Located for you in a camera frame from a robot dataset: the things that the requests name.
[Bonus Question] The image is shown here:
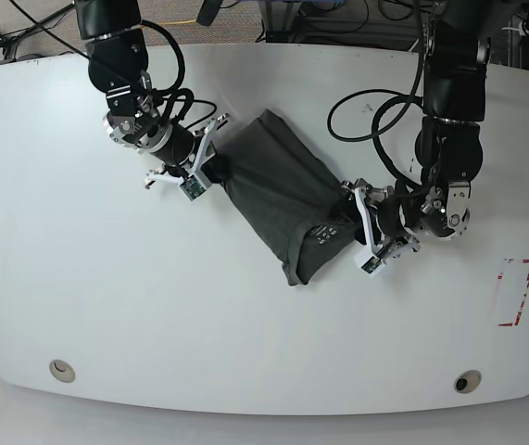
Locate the dark grey T-shirt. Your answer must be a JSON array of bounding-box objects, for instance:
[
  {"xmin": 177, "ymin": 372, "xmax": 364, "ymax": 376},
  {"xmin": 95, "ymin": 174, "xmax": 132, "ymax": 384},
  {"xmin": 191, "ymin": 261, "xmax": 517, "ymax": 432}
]
[{"xmin": 218, "ymin": 110, "xmax": 356, "ymax": 286}]

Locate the right table cable grommet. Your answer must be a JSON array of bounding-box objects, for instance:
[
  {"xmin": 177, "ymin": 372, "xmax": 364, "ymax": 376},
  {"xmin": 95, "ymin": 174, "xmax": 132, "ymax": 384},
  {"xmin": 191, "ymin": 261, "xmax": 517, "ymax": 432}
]
[{"xmin": 454, "ymin": 370, "xmax": 482, "ymax": 394}]

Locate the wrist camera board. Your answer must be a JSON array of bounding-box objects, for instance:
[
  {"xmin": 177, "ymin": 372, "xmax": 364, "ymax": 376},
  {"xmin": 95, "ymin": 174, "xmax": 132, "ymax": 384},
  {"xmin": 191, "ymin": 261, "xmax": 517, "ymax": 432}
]
[
  {"xmin": 179, "ymin": 172, "xmax": 212, "ymax": 201},
  {"xmin": 354, "ymin": 251, "xmax": 385, "ymax": 278}
]

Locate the black cylinder object on floor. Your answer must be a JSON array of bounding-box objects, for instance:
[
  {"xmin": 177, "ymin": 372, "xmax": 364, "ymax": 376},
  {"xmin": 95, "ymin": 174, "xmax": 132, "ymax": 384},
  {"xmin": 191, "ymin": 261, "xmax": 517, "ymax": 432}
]
[{"xmin": 196, "ymin": 0, "xmax": 223, "ymax": 27}]

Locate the table cable grommet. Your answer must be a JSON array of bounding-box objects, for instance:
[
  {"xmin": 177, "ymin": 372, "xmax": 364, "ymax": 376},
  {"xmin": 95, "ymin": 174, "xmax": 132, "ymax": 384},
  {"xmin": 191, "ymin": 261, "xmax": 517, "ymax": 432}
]
[
  {"xmin": 454, "ymin": 370, "xmax": 482, "ymax": 394},
  {"xmin": 49, "ymin": 360, "xmax": 76, "ymax": 384}
]

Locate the left table cable grommet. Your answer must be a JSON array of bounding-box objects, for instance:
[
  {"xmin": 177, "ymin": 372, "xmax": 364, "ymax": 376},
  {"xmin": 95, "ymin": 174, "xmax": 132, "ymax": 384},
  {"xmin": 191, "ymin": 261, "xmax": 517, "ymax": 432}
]
[{"xmin": 49, "ymin": 360, "xmax": 76, "ymax": 384}]

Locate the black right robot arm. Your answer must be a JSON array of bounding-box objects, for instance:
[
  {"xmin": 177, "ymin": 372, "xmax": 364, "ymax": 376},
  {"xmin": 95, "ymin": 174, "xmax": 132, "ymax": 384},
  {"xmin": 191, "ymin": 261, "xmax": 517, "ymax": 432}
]
[{"xmin": 74, "ymin": 1, "xmax": 230, "ymax": 199}]

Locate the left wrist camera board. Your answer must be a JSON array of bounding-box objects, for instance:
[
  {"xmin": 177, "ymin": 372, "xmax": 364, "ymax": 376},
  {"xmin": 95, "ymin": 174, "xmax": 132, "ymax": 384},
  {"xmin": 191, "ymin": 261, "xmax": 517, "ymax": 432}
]
[{"xmin": 354, "ymin": 251, "xmax": 385, "ymax": 278}]

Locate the aluminium frame leg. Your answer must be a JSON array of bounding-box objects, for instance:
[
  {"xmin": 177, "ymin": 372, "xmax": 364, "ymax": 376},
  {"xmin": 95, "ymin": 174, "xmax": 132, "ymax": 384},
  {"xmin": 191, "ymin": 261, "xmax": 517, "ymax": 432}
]
[{"xmin": 257, "ymin": 0, "xmax": 303, "ymax": 44}]

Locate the red tape rectangle marking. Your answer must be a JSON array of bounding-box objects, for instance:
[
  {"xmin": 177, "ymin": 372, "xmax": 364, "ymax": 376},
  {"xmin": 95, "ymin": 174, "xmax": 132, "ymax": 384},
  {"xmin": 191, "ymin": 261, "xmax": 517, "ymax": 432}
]
[{"xmin": 493, "ymin": 259, "xmax": 529, "ymax": 327}]

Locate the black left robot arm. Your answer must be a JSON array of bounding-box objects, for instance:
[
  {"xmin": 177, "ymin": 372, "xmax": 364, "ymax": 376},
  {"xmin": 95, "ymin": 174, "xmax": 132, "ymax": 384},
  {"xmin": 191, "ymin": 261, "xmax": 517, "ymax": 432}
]
[{"xmin": 351, "ymin": 1, "xmax": 514, "ymax": 275}]

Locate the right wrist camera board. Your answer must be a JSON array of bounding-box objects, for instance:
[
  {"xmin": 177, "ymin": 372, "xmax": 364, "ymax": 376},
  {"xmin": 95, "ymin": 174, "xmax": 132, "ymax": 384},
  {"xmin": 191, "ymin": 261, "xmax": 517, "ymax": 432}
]
[{"xmin": 179, "ymin": 172, "xmax": 212, "ymax": 201}]

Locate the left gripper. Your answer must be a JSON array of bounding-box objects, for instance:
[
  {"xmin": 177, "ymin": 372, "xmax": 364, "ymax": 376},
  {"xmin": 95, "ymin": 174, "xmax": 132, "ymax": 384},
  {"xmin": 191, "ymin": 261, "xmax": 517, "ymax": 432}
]
[{"xmin": 331, "ymin": 178, "xmax": 421, "ymax": 266}]

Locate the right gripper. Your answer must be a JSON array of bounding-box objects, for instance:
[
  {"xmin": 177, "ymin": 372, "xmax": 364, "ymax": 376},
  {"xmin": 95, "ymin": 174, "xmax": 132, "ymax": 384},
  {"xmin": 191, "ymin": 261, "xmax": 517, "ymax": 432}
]
[{"xmin": 145, "ymin": 113, "xmax": 232, "ymax": 189}]

